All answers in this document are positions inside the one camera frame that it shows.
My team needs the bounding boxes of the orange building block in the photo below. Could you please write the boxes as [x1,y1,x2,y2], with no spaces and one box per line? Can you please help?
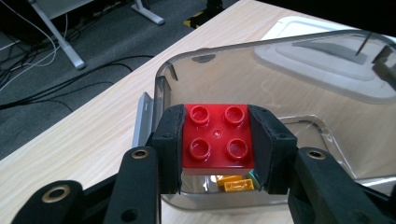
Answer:
[216,175,244,187]
[223,178,255,192]

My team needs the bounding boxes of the white metal stand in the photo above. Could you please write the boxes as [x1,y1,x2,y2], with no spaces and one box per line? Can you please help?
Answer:
[27,0,165,71]

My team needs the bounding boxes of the white floor cable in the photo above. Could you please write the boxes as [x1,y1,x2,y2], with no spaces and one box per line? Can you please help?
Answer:
[0,0,70,91]

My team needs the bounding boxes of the black floor cable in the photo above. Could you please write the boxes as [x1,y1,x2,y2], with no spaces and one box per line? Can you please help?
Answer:
[0,81,115,113]
[0,55,155,108]

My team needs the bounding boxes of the white container lid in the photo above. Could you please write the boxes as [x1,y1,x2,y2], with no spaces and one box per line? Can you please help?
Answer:
[253,16,396,105]

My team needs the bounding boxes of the black stand with striped base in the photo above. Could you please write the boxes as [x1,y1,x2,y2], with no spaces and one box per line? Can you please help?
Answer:
[182,0,227,30]

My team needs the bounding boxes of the red building block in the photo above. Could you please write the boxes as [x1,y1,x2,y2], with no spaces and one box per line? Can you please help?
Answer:
[181,103,256,176]

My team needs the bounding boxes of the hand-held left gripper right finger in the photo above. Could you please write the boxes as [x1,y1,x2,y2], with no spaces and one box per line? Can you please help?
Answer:
[247,105,299,195]

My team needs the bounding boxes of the clear plastic container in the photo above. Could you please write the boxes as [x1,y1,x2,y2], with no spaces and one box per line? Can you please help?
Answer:
[132,29,396,211]

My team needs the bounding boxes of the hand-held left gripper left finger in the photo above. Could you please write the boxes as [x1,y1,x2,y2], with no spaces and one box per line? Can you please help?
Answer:
[151,104,187,195]

